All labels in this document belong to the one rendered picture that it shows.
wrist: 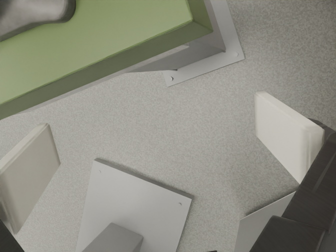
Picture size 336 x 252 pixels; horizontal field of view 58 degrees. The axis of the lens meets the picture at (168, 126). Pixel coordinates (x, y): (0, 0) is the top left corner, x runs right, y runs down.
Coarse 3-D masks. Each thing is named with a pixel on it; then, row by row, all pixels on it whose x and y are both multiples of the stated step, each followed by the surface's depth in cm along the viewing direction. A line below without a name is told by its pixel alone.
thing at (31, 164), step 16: (48, 128) 19; (16, 144) 16; (32, 144) 16; (48, 144) 18; (0, 160) 14; (16, 160) 14; (32, 160) 16; (48, 160) 18; (0, 176) 13; (16, 176) 14; (32, 176) 16; (48, 176) 18; (0, 192) 13; (16, 192) 14; (32, 192) 15; (0, 208) 13; (16, 208) 14; (32, 208) 15; (16, 224) 13
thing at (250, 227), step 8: (280, 200) 102; (288, 200) 98; (264, 208) 104; (272, 208) 100; (280, 208) 96; (248, 216) 106; (256, 216) 102; (264, 216) 98; (280, 216) 92; (240, 224) 105; (248, 224) 101; (256, 224) 97; (264, 224) 93; (240, 232) 99; (248, 232) 95; (256, 232) 92; (240, 240) 94; (248, 240) 91; (240, 248) 89; (248, 248) 86
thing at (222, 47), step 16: (208, 0) 99; (224, 0) 102; (224, 16) 103; (224, 32) 104; (176, 48) 36; (192, 48) 72; (208, 48) 83; (224, 48) 102; (240, 48) 103; (144, 64) 40; (160, 64) 81; (176, 64) 95; (192, 64) 110; (208, 64) 108; (224, 64) 106; (96, 80) 39; (176, 80) 113; (64, 96) 44
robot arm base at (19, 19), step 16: (0, 0) 25; (16, 0) 26; (32, 0) 26; (48, 0) 26; (64, 0) 26; (0, 16) 27; (16, 16) 27; (32, 16) 27; (48, 16) 26; (64, 16) 27; (0, 32) 28; (16, 32) 29
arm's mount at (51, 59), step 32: (96, 0) 26; (128, 0) 26; (160, 0) 25; (192, 0) 27; (32, 32) 29; (64, 32) 28; (96, 32) 27; (128, 32) 26; (160, 32) 25; (192, 32) 30; (0, 64) 31; (32, 64) 30; (64, 64) 29; (96, 64) 29; (128, 64) 35; (0, 96) 32; (32, 96) 34
